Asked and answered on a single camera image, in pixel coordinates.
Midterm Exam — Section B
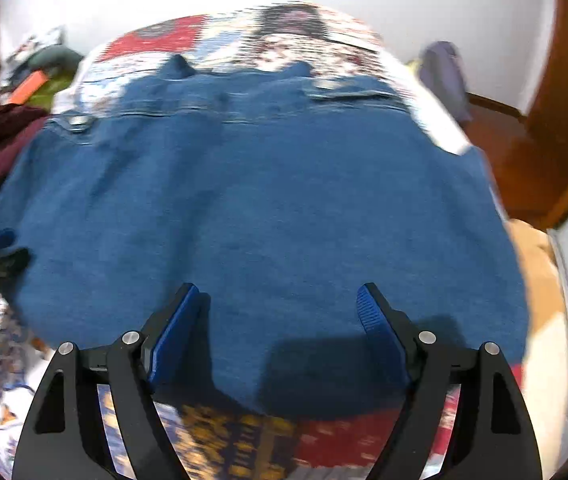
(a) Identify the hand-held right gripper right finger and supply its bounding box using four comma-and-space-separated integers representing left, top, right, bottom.
356, 282, 543, 480

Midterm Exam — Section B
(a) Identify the blue denim jacket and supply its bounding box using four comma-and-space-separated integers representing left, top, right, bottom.
0, 54, 531, 422

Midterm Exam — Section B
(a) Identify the pale yellow bed sheet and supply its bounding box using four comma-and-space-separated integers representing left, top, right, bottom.
505, 219, 568, 353

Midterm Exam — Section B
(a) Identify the pile of clutter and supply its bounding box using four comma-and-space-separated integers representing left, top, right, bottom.
0, 26, 66, 92

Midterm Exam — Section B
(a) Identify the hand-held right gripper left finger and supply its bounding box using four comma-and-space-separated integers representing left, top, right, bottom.
11, 282, 211, 480

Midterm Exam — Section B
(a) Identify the orange box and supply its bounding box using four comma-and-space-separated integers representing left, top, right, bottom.
6, 70, 48, 106

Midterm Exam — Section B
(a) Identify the dark grey-green cushion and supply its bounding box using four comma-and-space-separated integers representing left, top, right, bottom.
26, 44, 86, 70

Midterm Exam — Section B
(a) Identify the patchwork printed blanket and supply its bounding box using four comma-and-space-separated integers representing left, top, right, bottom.
0, 2, 532, 480

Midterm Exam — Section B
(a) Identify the grey backpack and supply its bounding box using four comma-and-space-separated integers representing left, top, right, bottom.
418, 40, 473, 124

